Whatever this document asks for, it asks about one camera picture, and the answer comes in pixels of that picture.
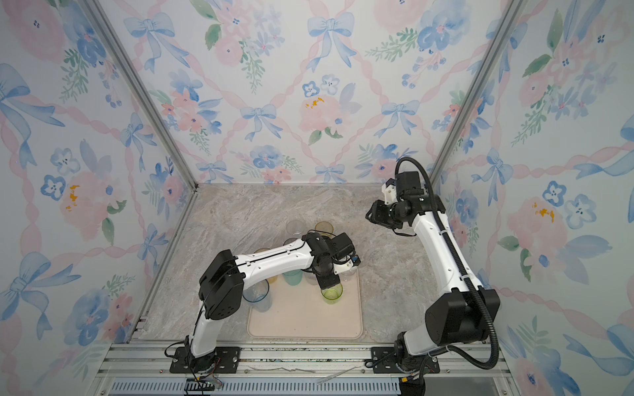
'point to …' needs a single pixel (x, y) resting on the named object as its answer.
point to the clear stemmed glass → (295, 227)
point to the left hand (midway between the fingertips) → (332, 278)
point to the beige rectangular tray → (299, 313)
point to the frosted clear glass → (311, 278)
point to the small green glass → (333, 294)
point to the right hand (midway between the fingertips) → (374, 215)
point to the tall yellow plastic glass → (272, 279)
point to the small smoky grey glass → (289, 241)
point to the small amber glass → (324, 227)
